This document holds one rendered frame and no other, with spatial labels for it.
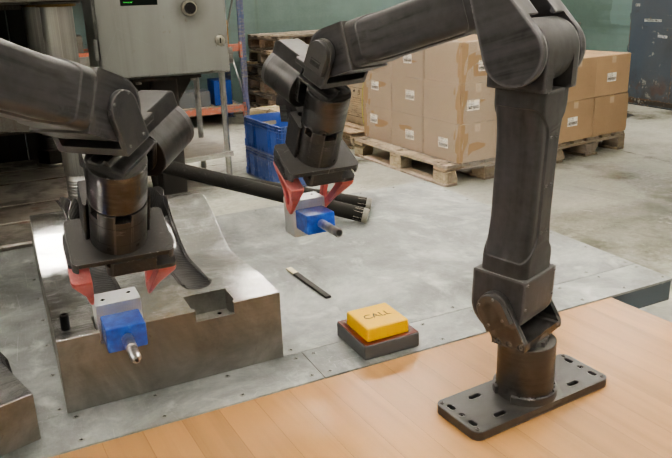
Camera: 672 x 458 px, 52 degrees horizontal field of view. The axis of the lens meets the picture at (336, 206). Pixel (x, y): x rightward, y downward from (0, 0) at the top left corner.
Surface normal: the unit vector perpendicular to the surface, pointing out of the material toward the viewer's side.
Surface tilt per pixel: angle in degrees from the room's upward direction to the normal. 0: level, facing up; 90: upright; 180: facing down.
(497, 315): 90
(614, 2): 90
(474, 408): 0
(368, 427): 0
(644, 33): 89
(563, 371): 0
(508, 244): 80
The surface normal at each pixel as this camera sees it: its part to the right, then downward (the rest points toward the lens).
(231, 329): 0.44, 0.25
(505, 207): -0.72, 0.22
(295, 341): -0.04, -0.95
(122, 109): 0.93, 0.08
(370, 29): -0.55, 0.15
